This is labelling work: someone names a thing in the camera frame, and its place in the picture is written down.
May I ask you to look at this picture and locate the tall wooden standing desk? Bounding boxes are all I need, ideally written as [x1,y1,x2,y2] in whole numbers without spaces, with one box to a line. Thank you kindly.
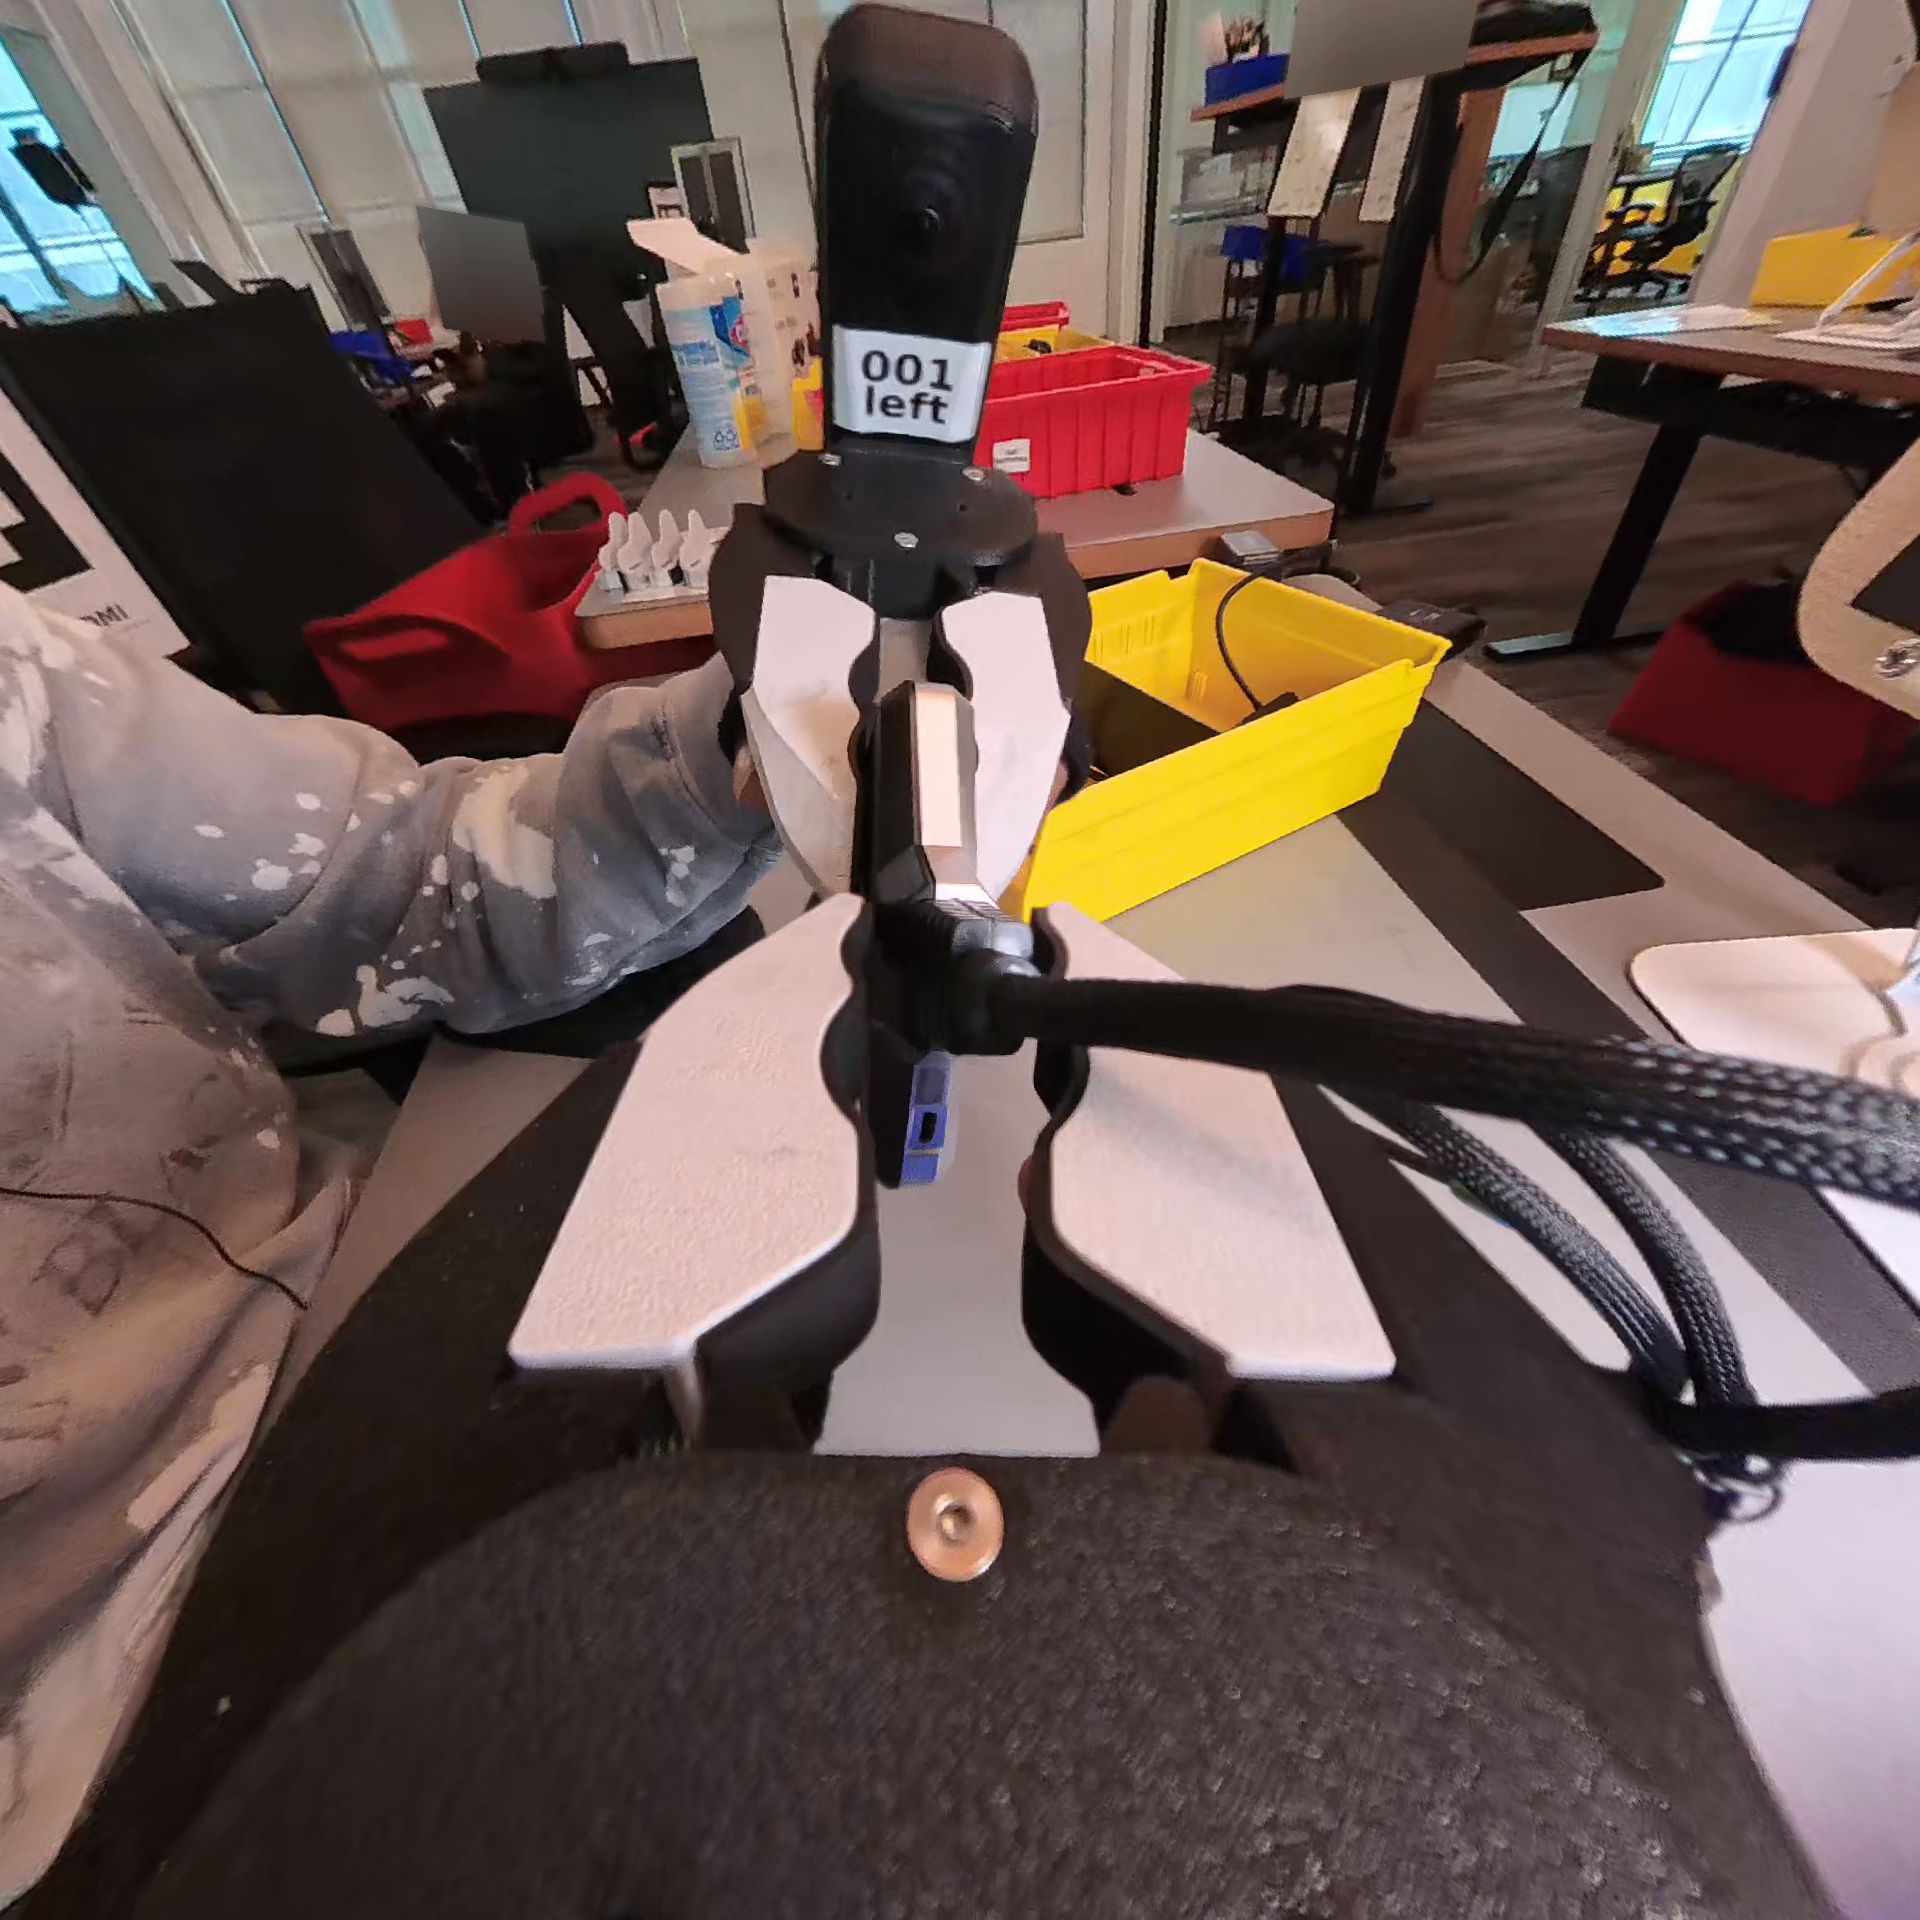
[1193,0,1599,519]

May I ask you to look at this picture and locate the person's left forearm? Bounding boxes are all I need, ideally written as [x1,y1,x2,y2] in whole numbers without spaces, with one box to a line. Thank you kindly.
[225,659,785,1041]

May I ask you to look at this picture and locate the white monitor stand base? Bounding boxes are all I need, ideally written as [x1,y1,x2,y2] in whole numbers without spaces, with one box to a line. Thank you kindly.
[1629,929,1920,1098]

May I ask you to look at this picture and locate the rack of white plastic parts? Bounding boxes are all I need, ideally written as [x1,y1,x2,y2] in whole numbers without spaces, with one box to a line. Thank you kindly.
[596,512,727,605]

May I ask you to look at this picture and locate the thin black wire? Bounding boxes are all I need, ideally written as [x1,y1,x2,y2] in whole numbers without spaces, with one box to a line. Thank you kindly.
[0,1186,310,1311]

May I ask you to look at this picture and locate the dark display board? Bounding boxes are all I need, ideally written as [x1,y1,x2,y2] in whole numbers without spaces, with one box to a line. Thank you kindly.
[423,43,719,265]

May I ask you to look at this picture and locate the yellow and black office chair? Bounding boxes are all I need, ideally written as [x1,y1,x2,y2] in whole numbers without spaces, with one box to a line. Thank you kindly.
[1588,142,1743,310]

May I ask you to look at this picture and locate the brown desk with black leg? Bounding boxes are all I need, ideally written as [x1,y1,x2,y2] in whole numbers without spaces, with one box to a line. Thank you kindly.
[1485,308,1920,662]

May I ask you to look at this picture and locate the small blue adapter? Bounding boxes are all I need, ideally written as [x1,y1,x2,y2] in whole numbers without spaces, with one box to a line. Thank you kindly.
[888,1048,964,1191]

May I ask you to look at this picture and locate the pale curved monitor back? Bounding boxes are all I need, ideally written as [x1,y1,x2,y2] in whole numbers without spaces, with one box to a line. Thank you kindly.
[1798,444,1920,705]

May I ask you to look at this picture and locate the yellow plastic bin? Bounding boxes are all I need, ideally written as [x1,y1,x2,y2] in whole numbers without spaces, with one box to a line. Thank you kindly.
[999,559,1454,925]
[1748,223,1920,315]

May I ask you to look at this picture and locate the thick black braided hub cable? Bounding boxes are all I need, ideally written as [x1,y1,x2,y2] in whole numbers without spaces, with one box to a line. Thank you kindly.
[938,938,1920,1520]

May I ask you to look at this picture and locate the white wipes canister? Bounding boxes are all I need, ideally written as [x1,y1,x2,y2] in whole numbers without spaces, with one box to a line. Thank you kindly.
[655,271,771,471]

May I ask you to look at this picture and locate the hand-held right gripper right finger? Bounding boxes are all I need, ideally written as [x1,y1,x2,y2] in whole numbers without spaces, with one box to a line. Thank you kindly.
[1021,901,1401,1390]

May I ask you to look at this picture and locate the red storage box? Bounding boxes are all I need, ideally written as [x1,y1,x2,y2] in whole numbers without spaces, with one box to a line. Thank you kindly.
[1609,578,1920,813]

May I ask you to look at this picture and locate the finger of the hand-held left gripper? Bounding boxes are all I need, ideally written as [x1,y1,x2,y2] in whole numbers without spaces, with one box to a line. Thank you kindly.
[739,576,877,903]
[943,598,1078,907]

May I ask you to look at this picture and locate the white printed poster board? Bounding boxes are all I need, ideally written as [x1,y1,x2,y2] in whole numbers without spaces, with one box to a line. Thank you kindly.
[0,361,196,662]

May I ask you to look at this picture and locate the black box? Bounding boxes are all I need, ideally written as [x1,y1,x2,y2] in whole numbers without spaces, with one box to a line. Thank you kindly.
[1078,660,1221,785]

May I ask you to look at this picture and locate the red felt bag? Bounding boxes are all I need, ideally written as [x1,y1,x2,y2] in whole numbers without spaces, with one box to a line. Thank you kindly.
[300,473,727,738]

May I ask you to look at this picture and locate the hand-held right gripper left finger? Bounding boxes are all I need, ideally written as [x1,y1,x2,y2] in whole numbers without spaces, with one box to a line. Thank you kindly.
[508,892,888,1383]

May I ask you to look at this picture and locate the thin black cable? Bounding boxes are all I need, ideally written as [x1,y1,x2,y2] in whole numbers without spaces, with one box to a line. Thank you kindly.
[1213,569,1305,727]

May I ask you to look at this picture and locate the red plastic bin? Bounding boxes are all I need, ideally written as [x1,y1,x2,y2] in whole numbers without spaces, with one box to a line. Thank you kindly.
[976,343,1215,502]

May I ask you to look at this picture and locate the person in bleached grey hoodie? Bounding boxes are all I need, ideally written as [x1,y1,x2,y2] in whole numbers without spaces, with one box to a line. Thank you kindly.
[0,583,438,1789]

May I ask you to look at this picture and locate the black fabric panel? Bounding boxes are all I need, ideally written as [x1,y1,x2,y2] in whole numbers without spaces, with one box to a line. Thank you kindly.
[0,282,490,708]

